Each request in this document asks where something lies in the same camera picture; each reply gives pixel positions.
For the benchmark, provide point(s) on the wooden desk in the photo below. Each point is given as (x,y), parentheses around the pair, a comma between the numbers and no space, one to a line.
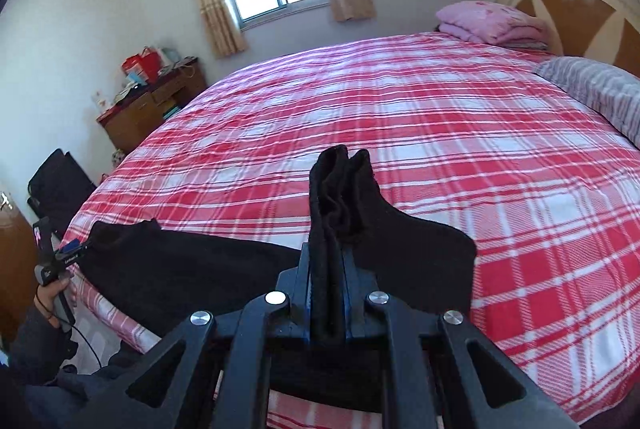
(140,119)

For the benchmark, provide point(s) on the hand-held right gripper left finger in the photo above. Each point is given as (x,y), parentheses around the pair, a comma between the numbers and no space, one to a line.
(300,281)

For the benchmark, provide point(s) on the striped pillow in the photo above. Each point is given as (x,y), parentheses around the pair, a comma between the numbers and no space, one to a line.
(595,89)

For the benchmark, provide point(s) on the brown wooden door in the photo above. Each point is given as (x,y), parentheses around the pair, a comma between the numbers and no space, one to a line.
(15,269)

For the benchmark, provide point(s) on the person's left forearm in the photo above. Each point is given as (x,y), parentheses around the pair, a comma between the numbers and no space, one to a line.
(35,354)

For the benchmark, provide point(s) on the bed with red plaid sheet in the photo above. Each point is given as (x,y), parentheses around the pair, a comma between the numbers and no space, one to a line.
(425,134)

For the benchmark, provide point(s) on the white and teal bag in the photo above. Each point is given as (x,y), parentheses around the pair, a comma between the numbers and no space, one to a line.
(169,55)

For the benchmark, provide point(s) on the person's left hand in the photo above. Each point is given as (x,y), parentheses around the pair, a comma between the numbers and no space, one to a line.
(47,304)

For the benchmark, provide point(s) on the flat red box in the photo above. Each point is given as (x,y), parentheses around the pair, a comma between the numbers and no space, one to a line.
(109,113)

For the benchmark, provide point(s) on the black pants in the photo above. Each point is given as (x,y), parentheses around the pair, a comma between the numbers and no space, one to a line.
(390,249)

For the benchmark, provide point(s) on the teal box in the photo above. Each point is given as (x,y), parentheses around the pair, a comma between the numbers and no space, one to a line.
(135,79)

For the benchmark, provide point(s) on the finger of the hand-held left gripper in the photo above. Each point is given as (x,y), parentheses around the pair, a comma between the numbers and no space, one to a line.
(72,254)

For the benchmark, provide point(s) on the folded pink blanket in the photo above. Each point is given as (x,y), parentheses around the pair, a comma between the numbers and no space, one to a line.
(490,21)

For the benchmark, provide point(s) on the stack of books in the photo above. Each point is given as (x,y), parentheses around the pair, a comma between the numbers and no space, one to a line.
(170,112)

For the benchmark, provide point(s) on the black suitcase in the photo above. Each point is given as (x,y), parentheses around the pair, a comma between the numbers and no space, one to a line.
(60,189)

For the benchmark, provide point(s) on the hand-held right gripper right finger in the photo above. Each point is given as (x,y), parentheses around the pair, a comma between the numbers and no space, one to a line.
(352,281)

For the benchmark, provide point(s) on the red gift bag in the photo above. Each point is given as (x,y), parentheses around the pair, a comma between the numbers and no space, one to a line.
(140,65)

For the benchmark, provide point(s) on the white card box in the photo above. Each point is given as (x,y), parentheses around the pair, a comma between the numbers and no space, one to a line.
(101,101)

